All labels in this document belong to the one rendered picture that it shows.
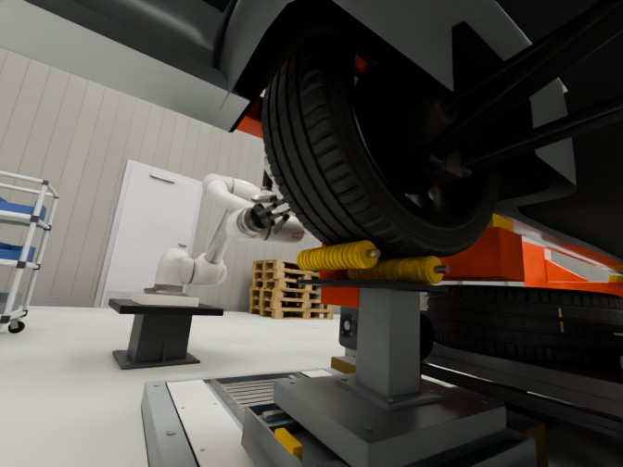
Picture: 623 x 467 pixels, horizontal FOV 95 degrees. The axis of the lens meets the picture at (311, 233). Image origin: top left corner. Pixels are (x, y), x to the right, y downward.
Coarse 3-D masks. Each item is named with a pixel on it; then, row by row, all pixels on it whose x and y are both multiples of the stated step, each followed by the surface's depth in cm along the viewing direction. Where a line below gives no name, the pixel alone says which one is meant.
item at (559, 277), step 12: (552, 264) 233; (552, 276) 232; (564, 276) 226; (576, 276) 219; (612, 276) 203; (564, 288) 223; (576, 288) 217; (588, 288) 212; (600, 288) 206; (612, 288) 201
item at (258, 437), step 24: (264, 408) 65; (264, 432) 54; (288, 432) 57; (504, 432) 63; (264, 456) 53; (288, 456) 46; (312, 456) 50; (336, 456) 50; (432, 456) 50; (456, 456) 53; (480, 456) 55; (504, 456) 52; (528, 456) 57
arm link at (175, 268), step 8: (176, 248) 170; (168, 256) 165; (176, 256) 166; (184, 256) 169; (160, 264) 164; (168, 264) 163; (176, 264) 164; (184, 264) 167; (192, 264) 171; (160, 272) 162; (168, 272) 162; (176, 272) 164; (184, 272) 167; (192, 272) 169; (160, 280) 161; (168, 280) 161; (176, 280) 164; (184, 280) 167
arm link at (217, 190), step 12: (216, 180) 135; (216, 192) 126; (228, 192) 127; (228, 204) 122; (240, 204) 120; (252, 204) 120; (288, 228) 103; (300, 228) 106; (276, 240) 103; (288, 240) 105
